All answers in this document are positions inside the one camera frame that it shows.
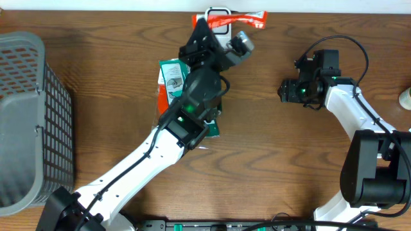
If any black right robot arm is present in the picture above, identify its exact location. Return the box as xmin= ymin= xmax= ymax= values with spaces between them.
xmin=278 ymin=49 xmax=410 ymax=224

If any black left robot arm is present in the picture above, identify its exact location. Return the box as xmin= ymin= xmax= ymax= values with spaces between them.
xmin=37 ymin=19 xmax=228 ymax=230

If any green grip gloves package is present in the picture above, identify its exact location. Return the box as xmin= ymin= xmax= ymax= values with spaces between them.
xmin=159 ymin=58 xmax=222 ymax=139

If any black right camera cable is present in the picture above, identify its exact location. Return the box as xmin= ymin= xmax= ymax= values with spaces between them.
xmin=295 ymin=34 xmax=411 ymax=219

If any black mounting rail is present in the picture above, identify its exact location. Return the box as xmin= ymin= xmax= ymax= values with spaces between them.
xmin=134 ymin=219 xmax=380 ymax=231

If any black camera cable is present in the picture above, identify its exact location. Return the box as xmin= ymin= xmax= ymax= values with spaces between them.
xmin=295 ymin=34 xmax=411 ymax=219
xmin=75 ymin=75 xmax=231 ymax=231

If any black left camera cable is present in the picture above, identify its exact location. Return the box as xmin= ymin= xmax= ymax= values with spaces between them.
xmin=75 ymin=75 xmax=231 ymax=231

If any grey plastic basket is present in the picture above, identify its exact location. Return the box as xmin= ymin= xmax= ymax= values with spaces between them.
xmin=1 ymin=31 xmax=74 ymax=216

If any red dustpan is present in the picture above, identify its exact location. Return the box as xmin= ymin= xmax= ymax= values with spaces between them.
xmin=156 ymin=69 xmax=209 ymax=150

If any red snack stick packet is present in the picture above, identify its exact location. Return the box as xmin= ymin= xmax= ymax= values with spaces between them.
xmin=191 ymin=11 xmax=268 ymax=29

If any white barcode scanner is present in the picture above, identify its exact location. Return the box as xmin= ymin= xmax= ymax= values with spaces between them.
xmin=205 ymin=7 xmax=232 ymax=49

